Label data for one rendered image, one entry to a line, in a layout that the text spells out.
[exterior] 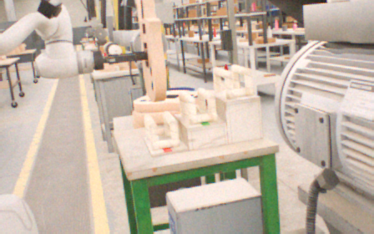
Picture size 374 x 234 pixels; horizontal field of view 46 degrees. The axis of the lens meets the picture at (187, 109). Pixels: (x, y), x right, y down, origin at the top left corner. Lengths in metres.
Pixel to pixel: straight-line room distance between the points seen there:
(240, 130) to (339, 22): 1.08
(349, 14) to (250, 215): 0.38
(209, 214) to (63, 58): 1.07
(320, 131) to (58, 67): 1.20
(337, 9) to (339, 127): 0.18
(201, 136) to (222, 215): 0.94
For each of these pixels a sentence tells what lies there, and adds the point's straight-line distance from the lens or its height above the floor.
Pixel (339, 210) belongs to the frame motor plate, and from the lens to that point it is 0.75.
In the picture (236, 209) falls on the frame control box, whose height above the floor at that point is 1.10.
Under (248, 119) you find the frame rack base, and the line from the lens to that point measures 1.75.
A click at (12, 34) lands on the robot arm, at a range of 1.51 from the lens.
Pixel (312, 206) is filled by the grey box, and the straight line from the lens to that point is 0.71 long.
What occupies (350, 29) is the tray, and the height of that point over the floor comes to 1.40.
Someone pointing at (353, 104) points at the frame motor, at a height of 1.30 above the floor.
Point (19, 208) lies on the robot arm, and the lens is 1.40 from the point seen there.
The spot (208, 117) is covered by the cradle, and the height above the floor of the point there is 1.05.
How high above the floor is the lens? 1.44
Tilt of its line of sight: 12 degrees down
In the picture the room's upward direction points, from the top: 6 degrees counter-clockwise
